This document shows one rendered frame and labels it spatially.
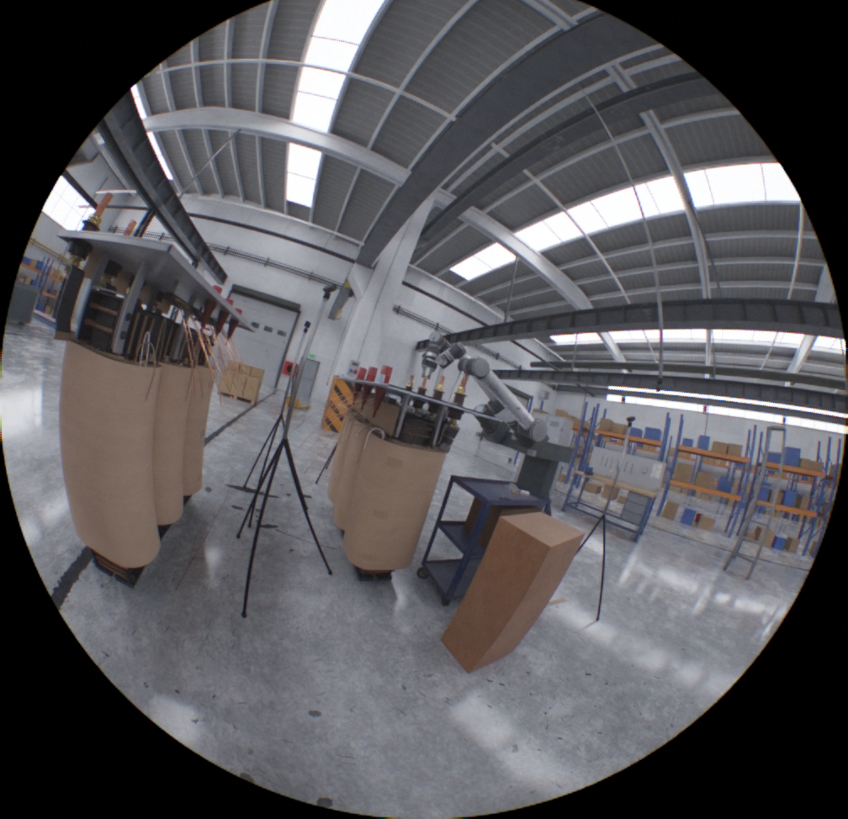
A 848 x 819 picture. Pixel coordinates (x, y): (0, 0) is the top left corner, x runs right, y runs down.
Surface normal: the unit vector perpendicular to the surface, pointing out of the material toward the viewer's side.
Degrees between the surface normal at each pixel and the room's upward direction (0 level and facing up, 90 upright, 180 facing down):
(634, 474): 90
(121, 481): 90
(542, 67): 180
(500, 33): 175
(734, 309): 90
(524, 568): 90
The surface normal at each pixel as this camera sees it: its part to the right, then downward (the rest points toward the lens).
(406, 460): 0.48, 0.09
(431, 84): -0.35, 0.93
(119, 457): 0.91, 0.24
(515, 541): -0.84, -0.26
